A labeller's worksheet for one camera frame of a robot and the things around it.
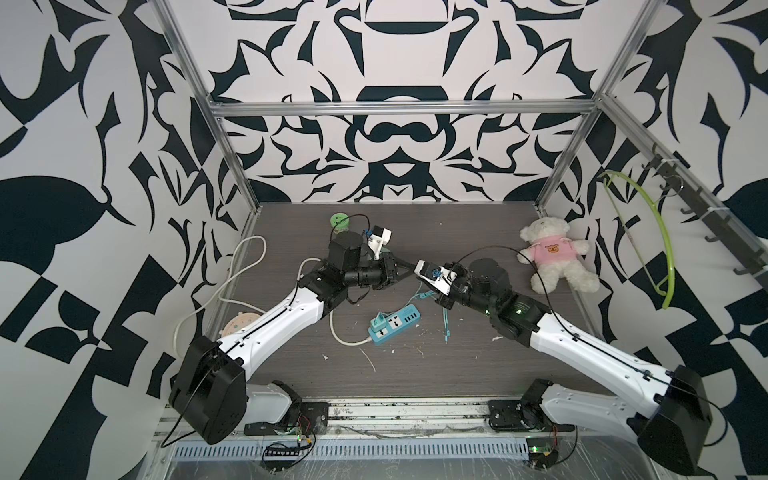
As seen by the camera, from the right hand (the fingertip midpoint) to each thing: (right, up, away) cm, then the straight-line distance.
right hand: (423, 265), depth 74 cm
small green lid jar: (-26, +12, +36) cm, 46 cm away
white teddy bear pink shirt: (+45, +1, +22) cm, 50 cm away
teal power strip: (-6, -18, +13) cm, 23 cm away
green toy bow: (+53, -4, -8) cm, 53 cm away
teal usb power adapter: (-11, -16, +9) cm, 22 cm away
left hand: (-2, +1, -2) cm, 3 cm away
